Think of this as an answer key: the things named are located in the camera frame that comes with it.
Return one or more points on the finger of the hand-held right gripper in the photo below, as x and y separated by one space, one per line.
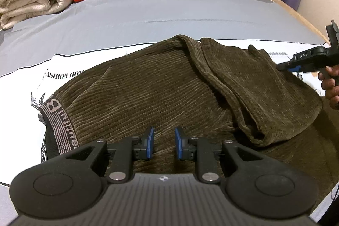
291 66

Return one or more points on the wooden bed frame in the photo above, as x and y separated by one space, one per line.
299 13

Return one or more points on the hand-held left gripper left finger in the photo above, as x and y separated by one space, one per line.
150 142

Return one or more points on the grey printed bed sheet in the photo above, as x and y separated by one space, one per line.
132 16

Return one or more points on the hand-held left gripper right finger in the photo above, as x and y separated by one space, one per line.
178 144

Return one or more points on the person's right hand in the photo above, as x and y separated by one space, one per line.
332 85

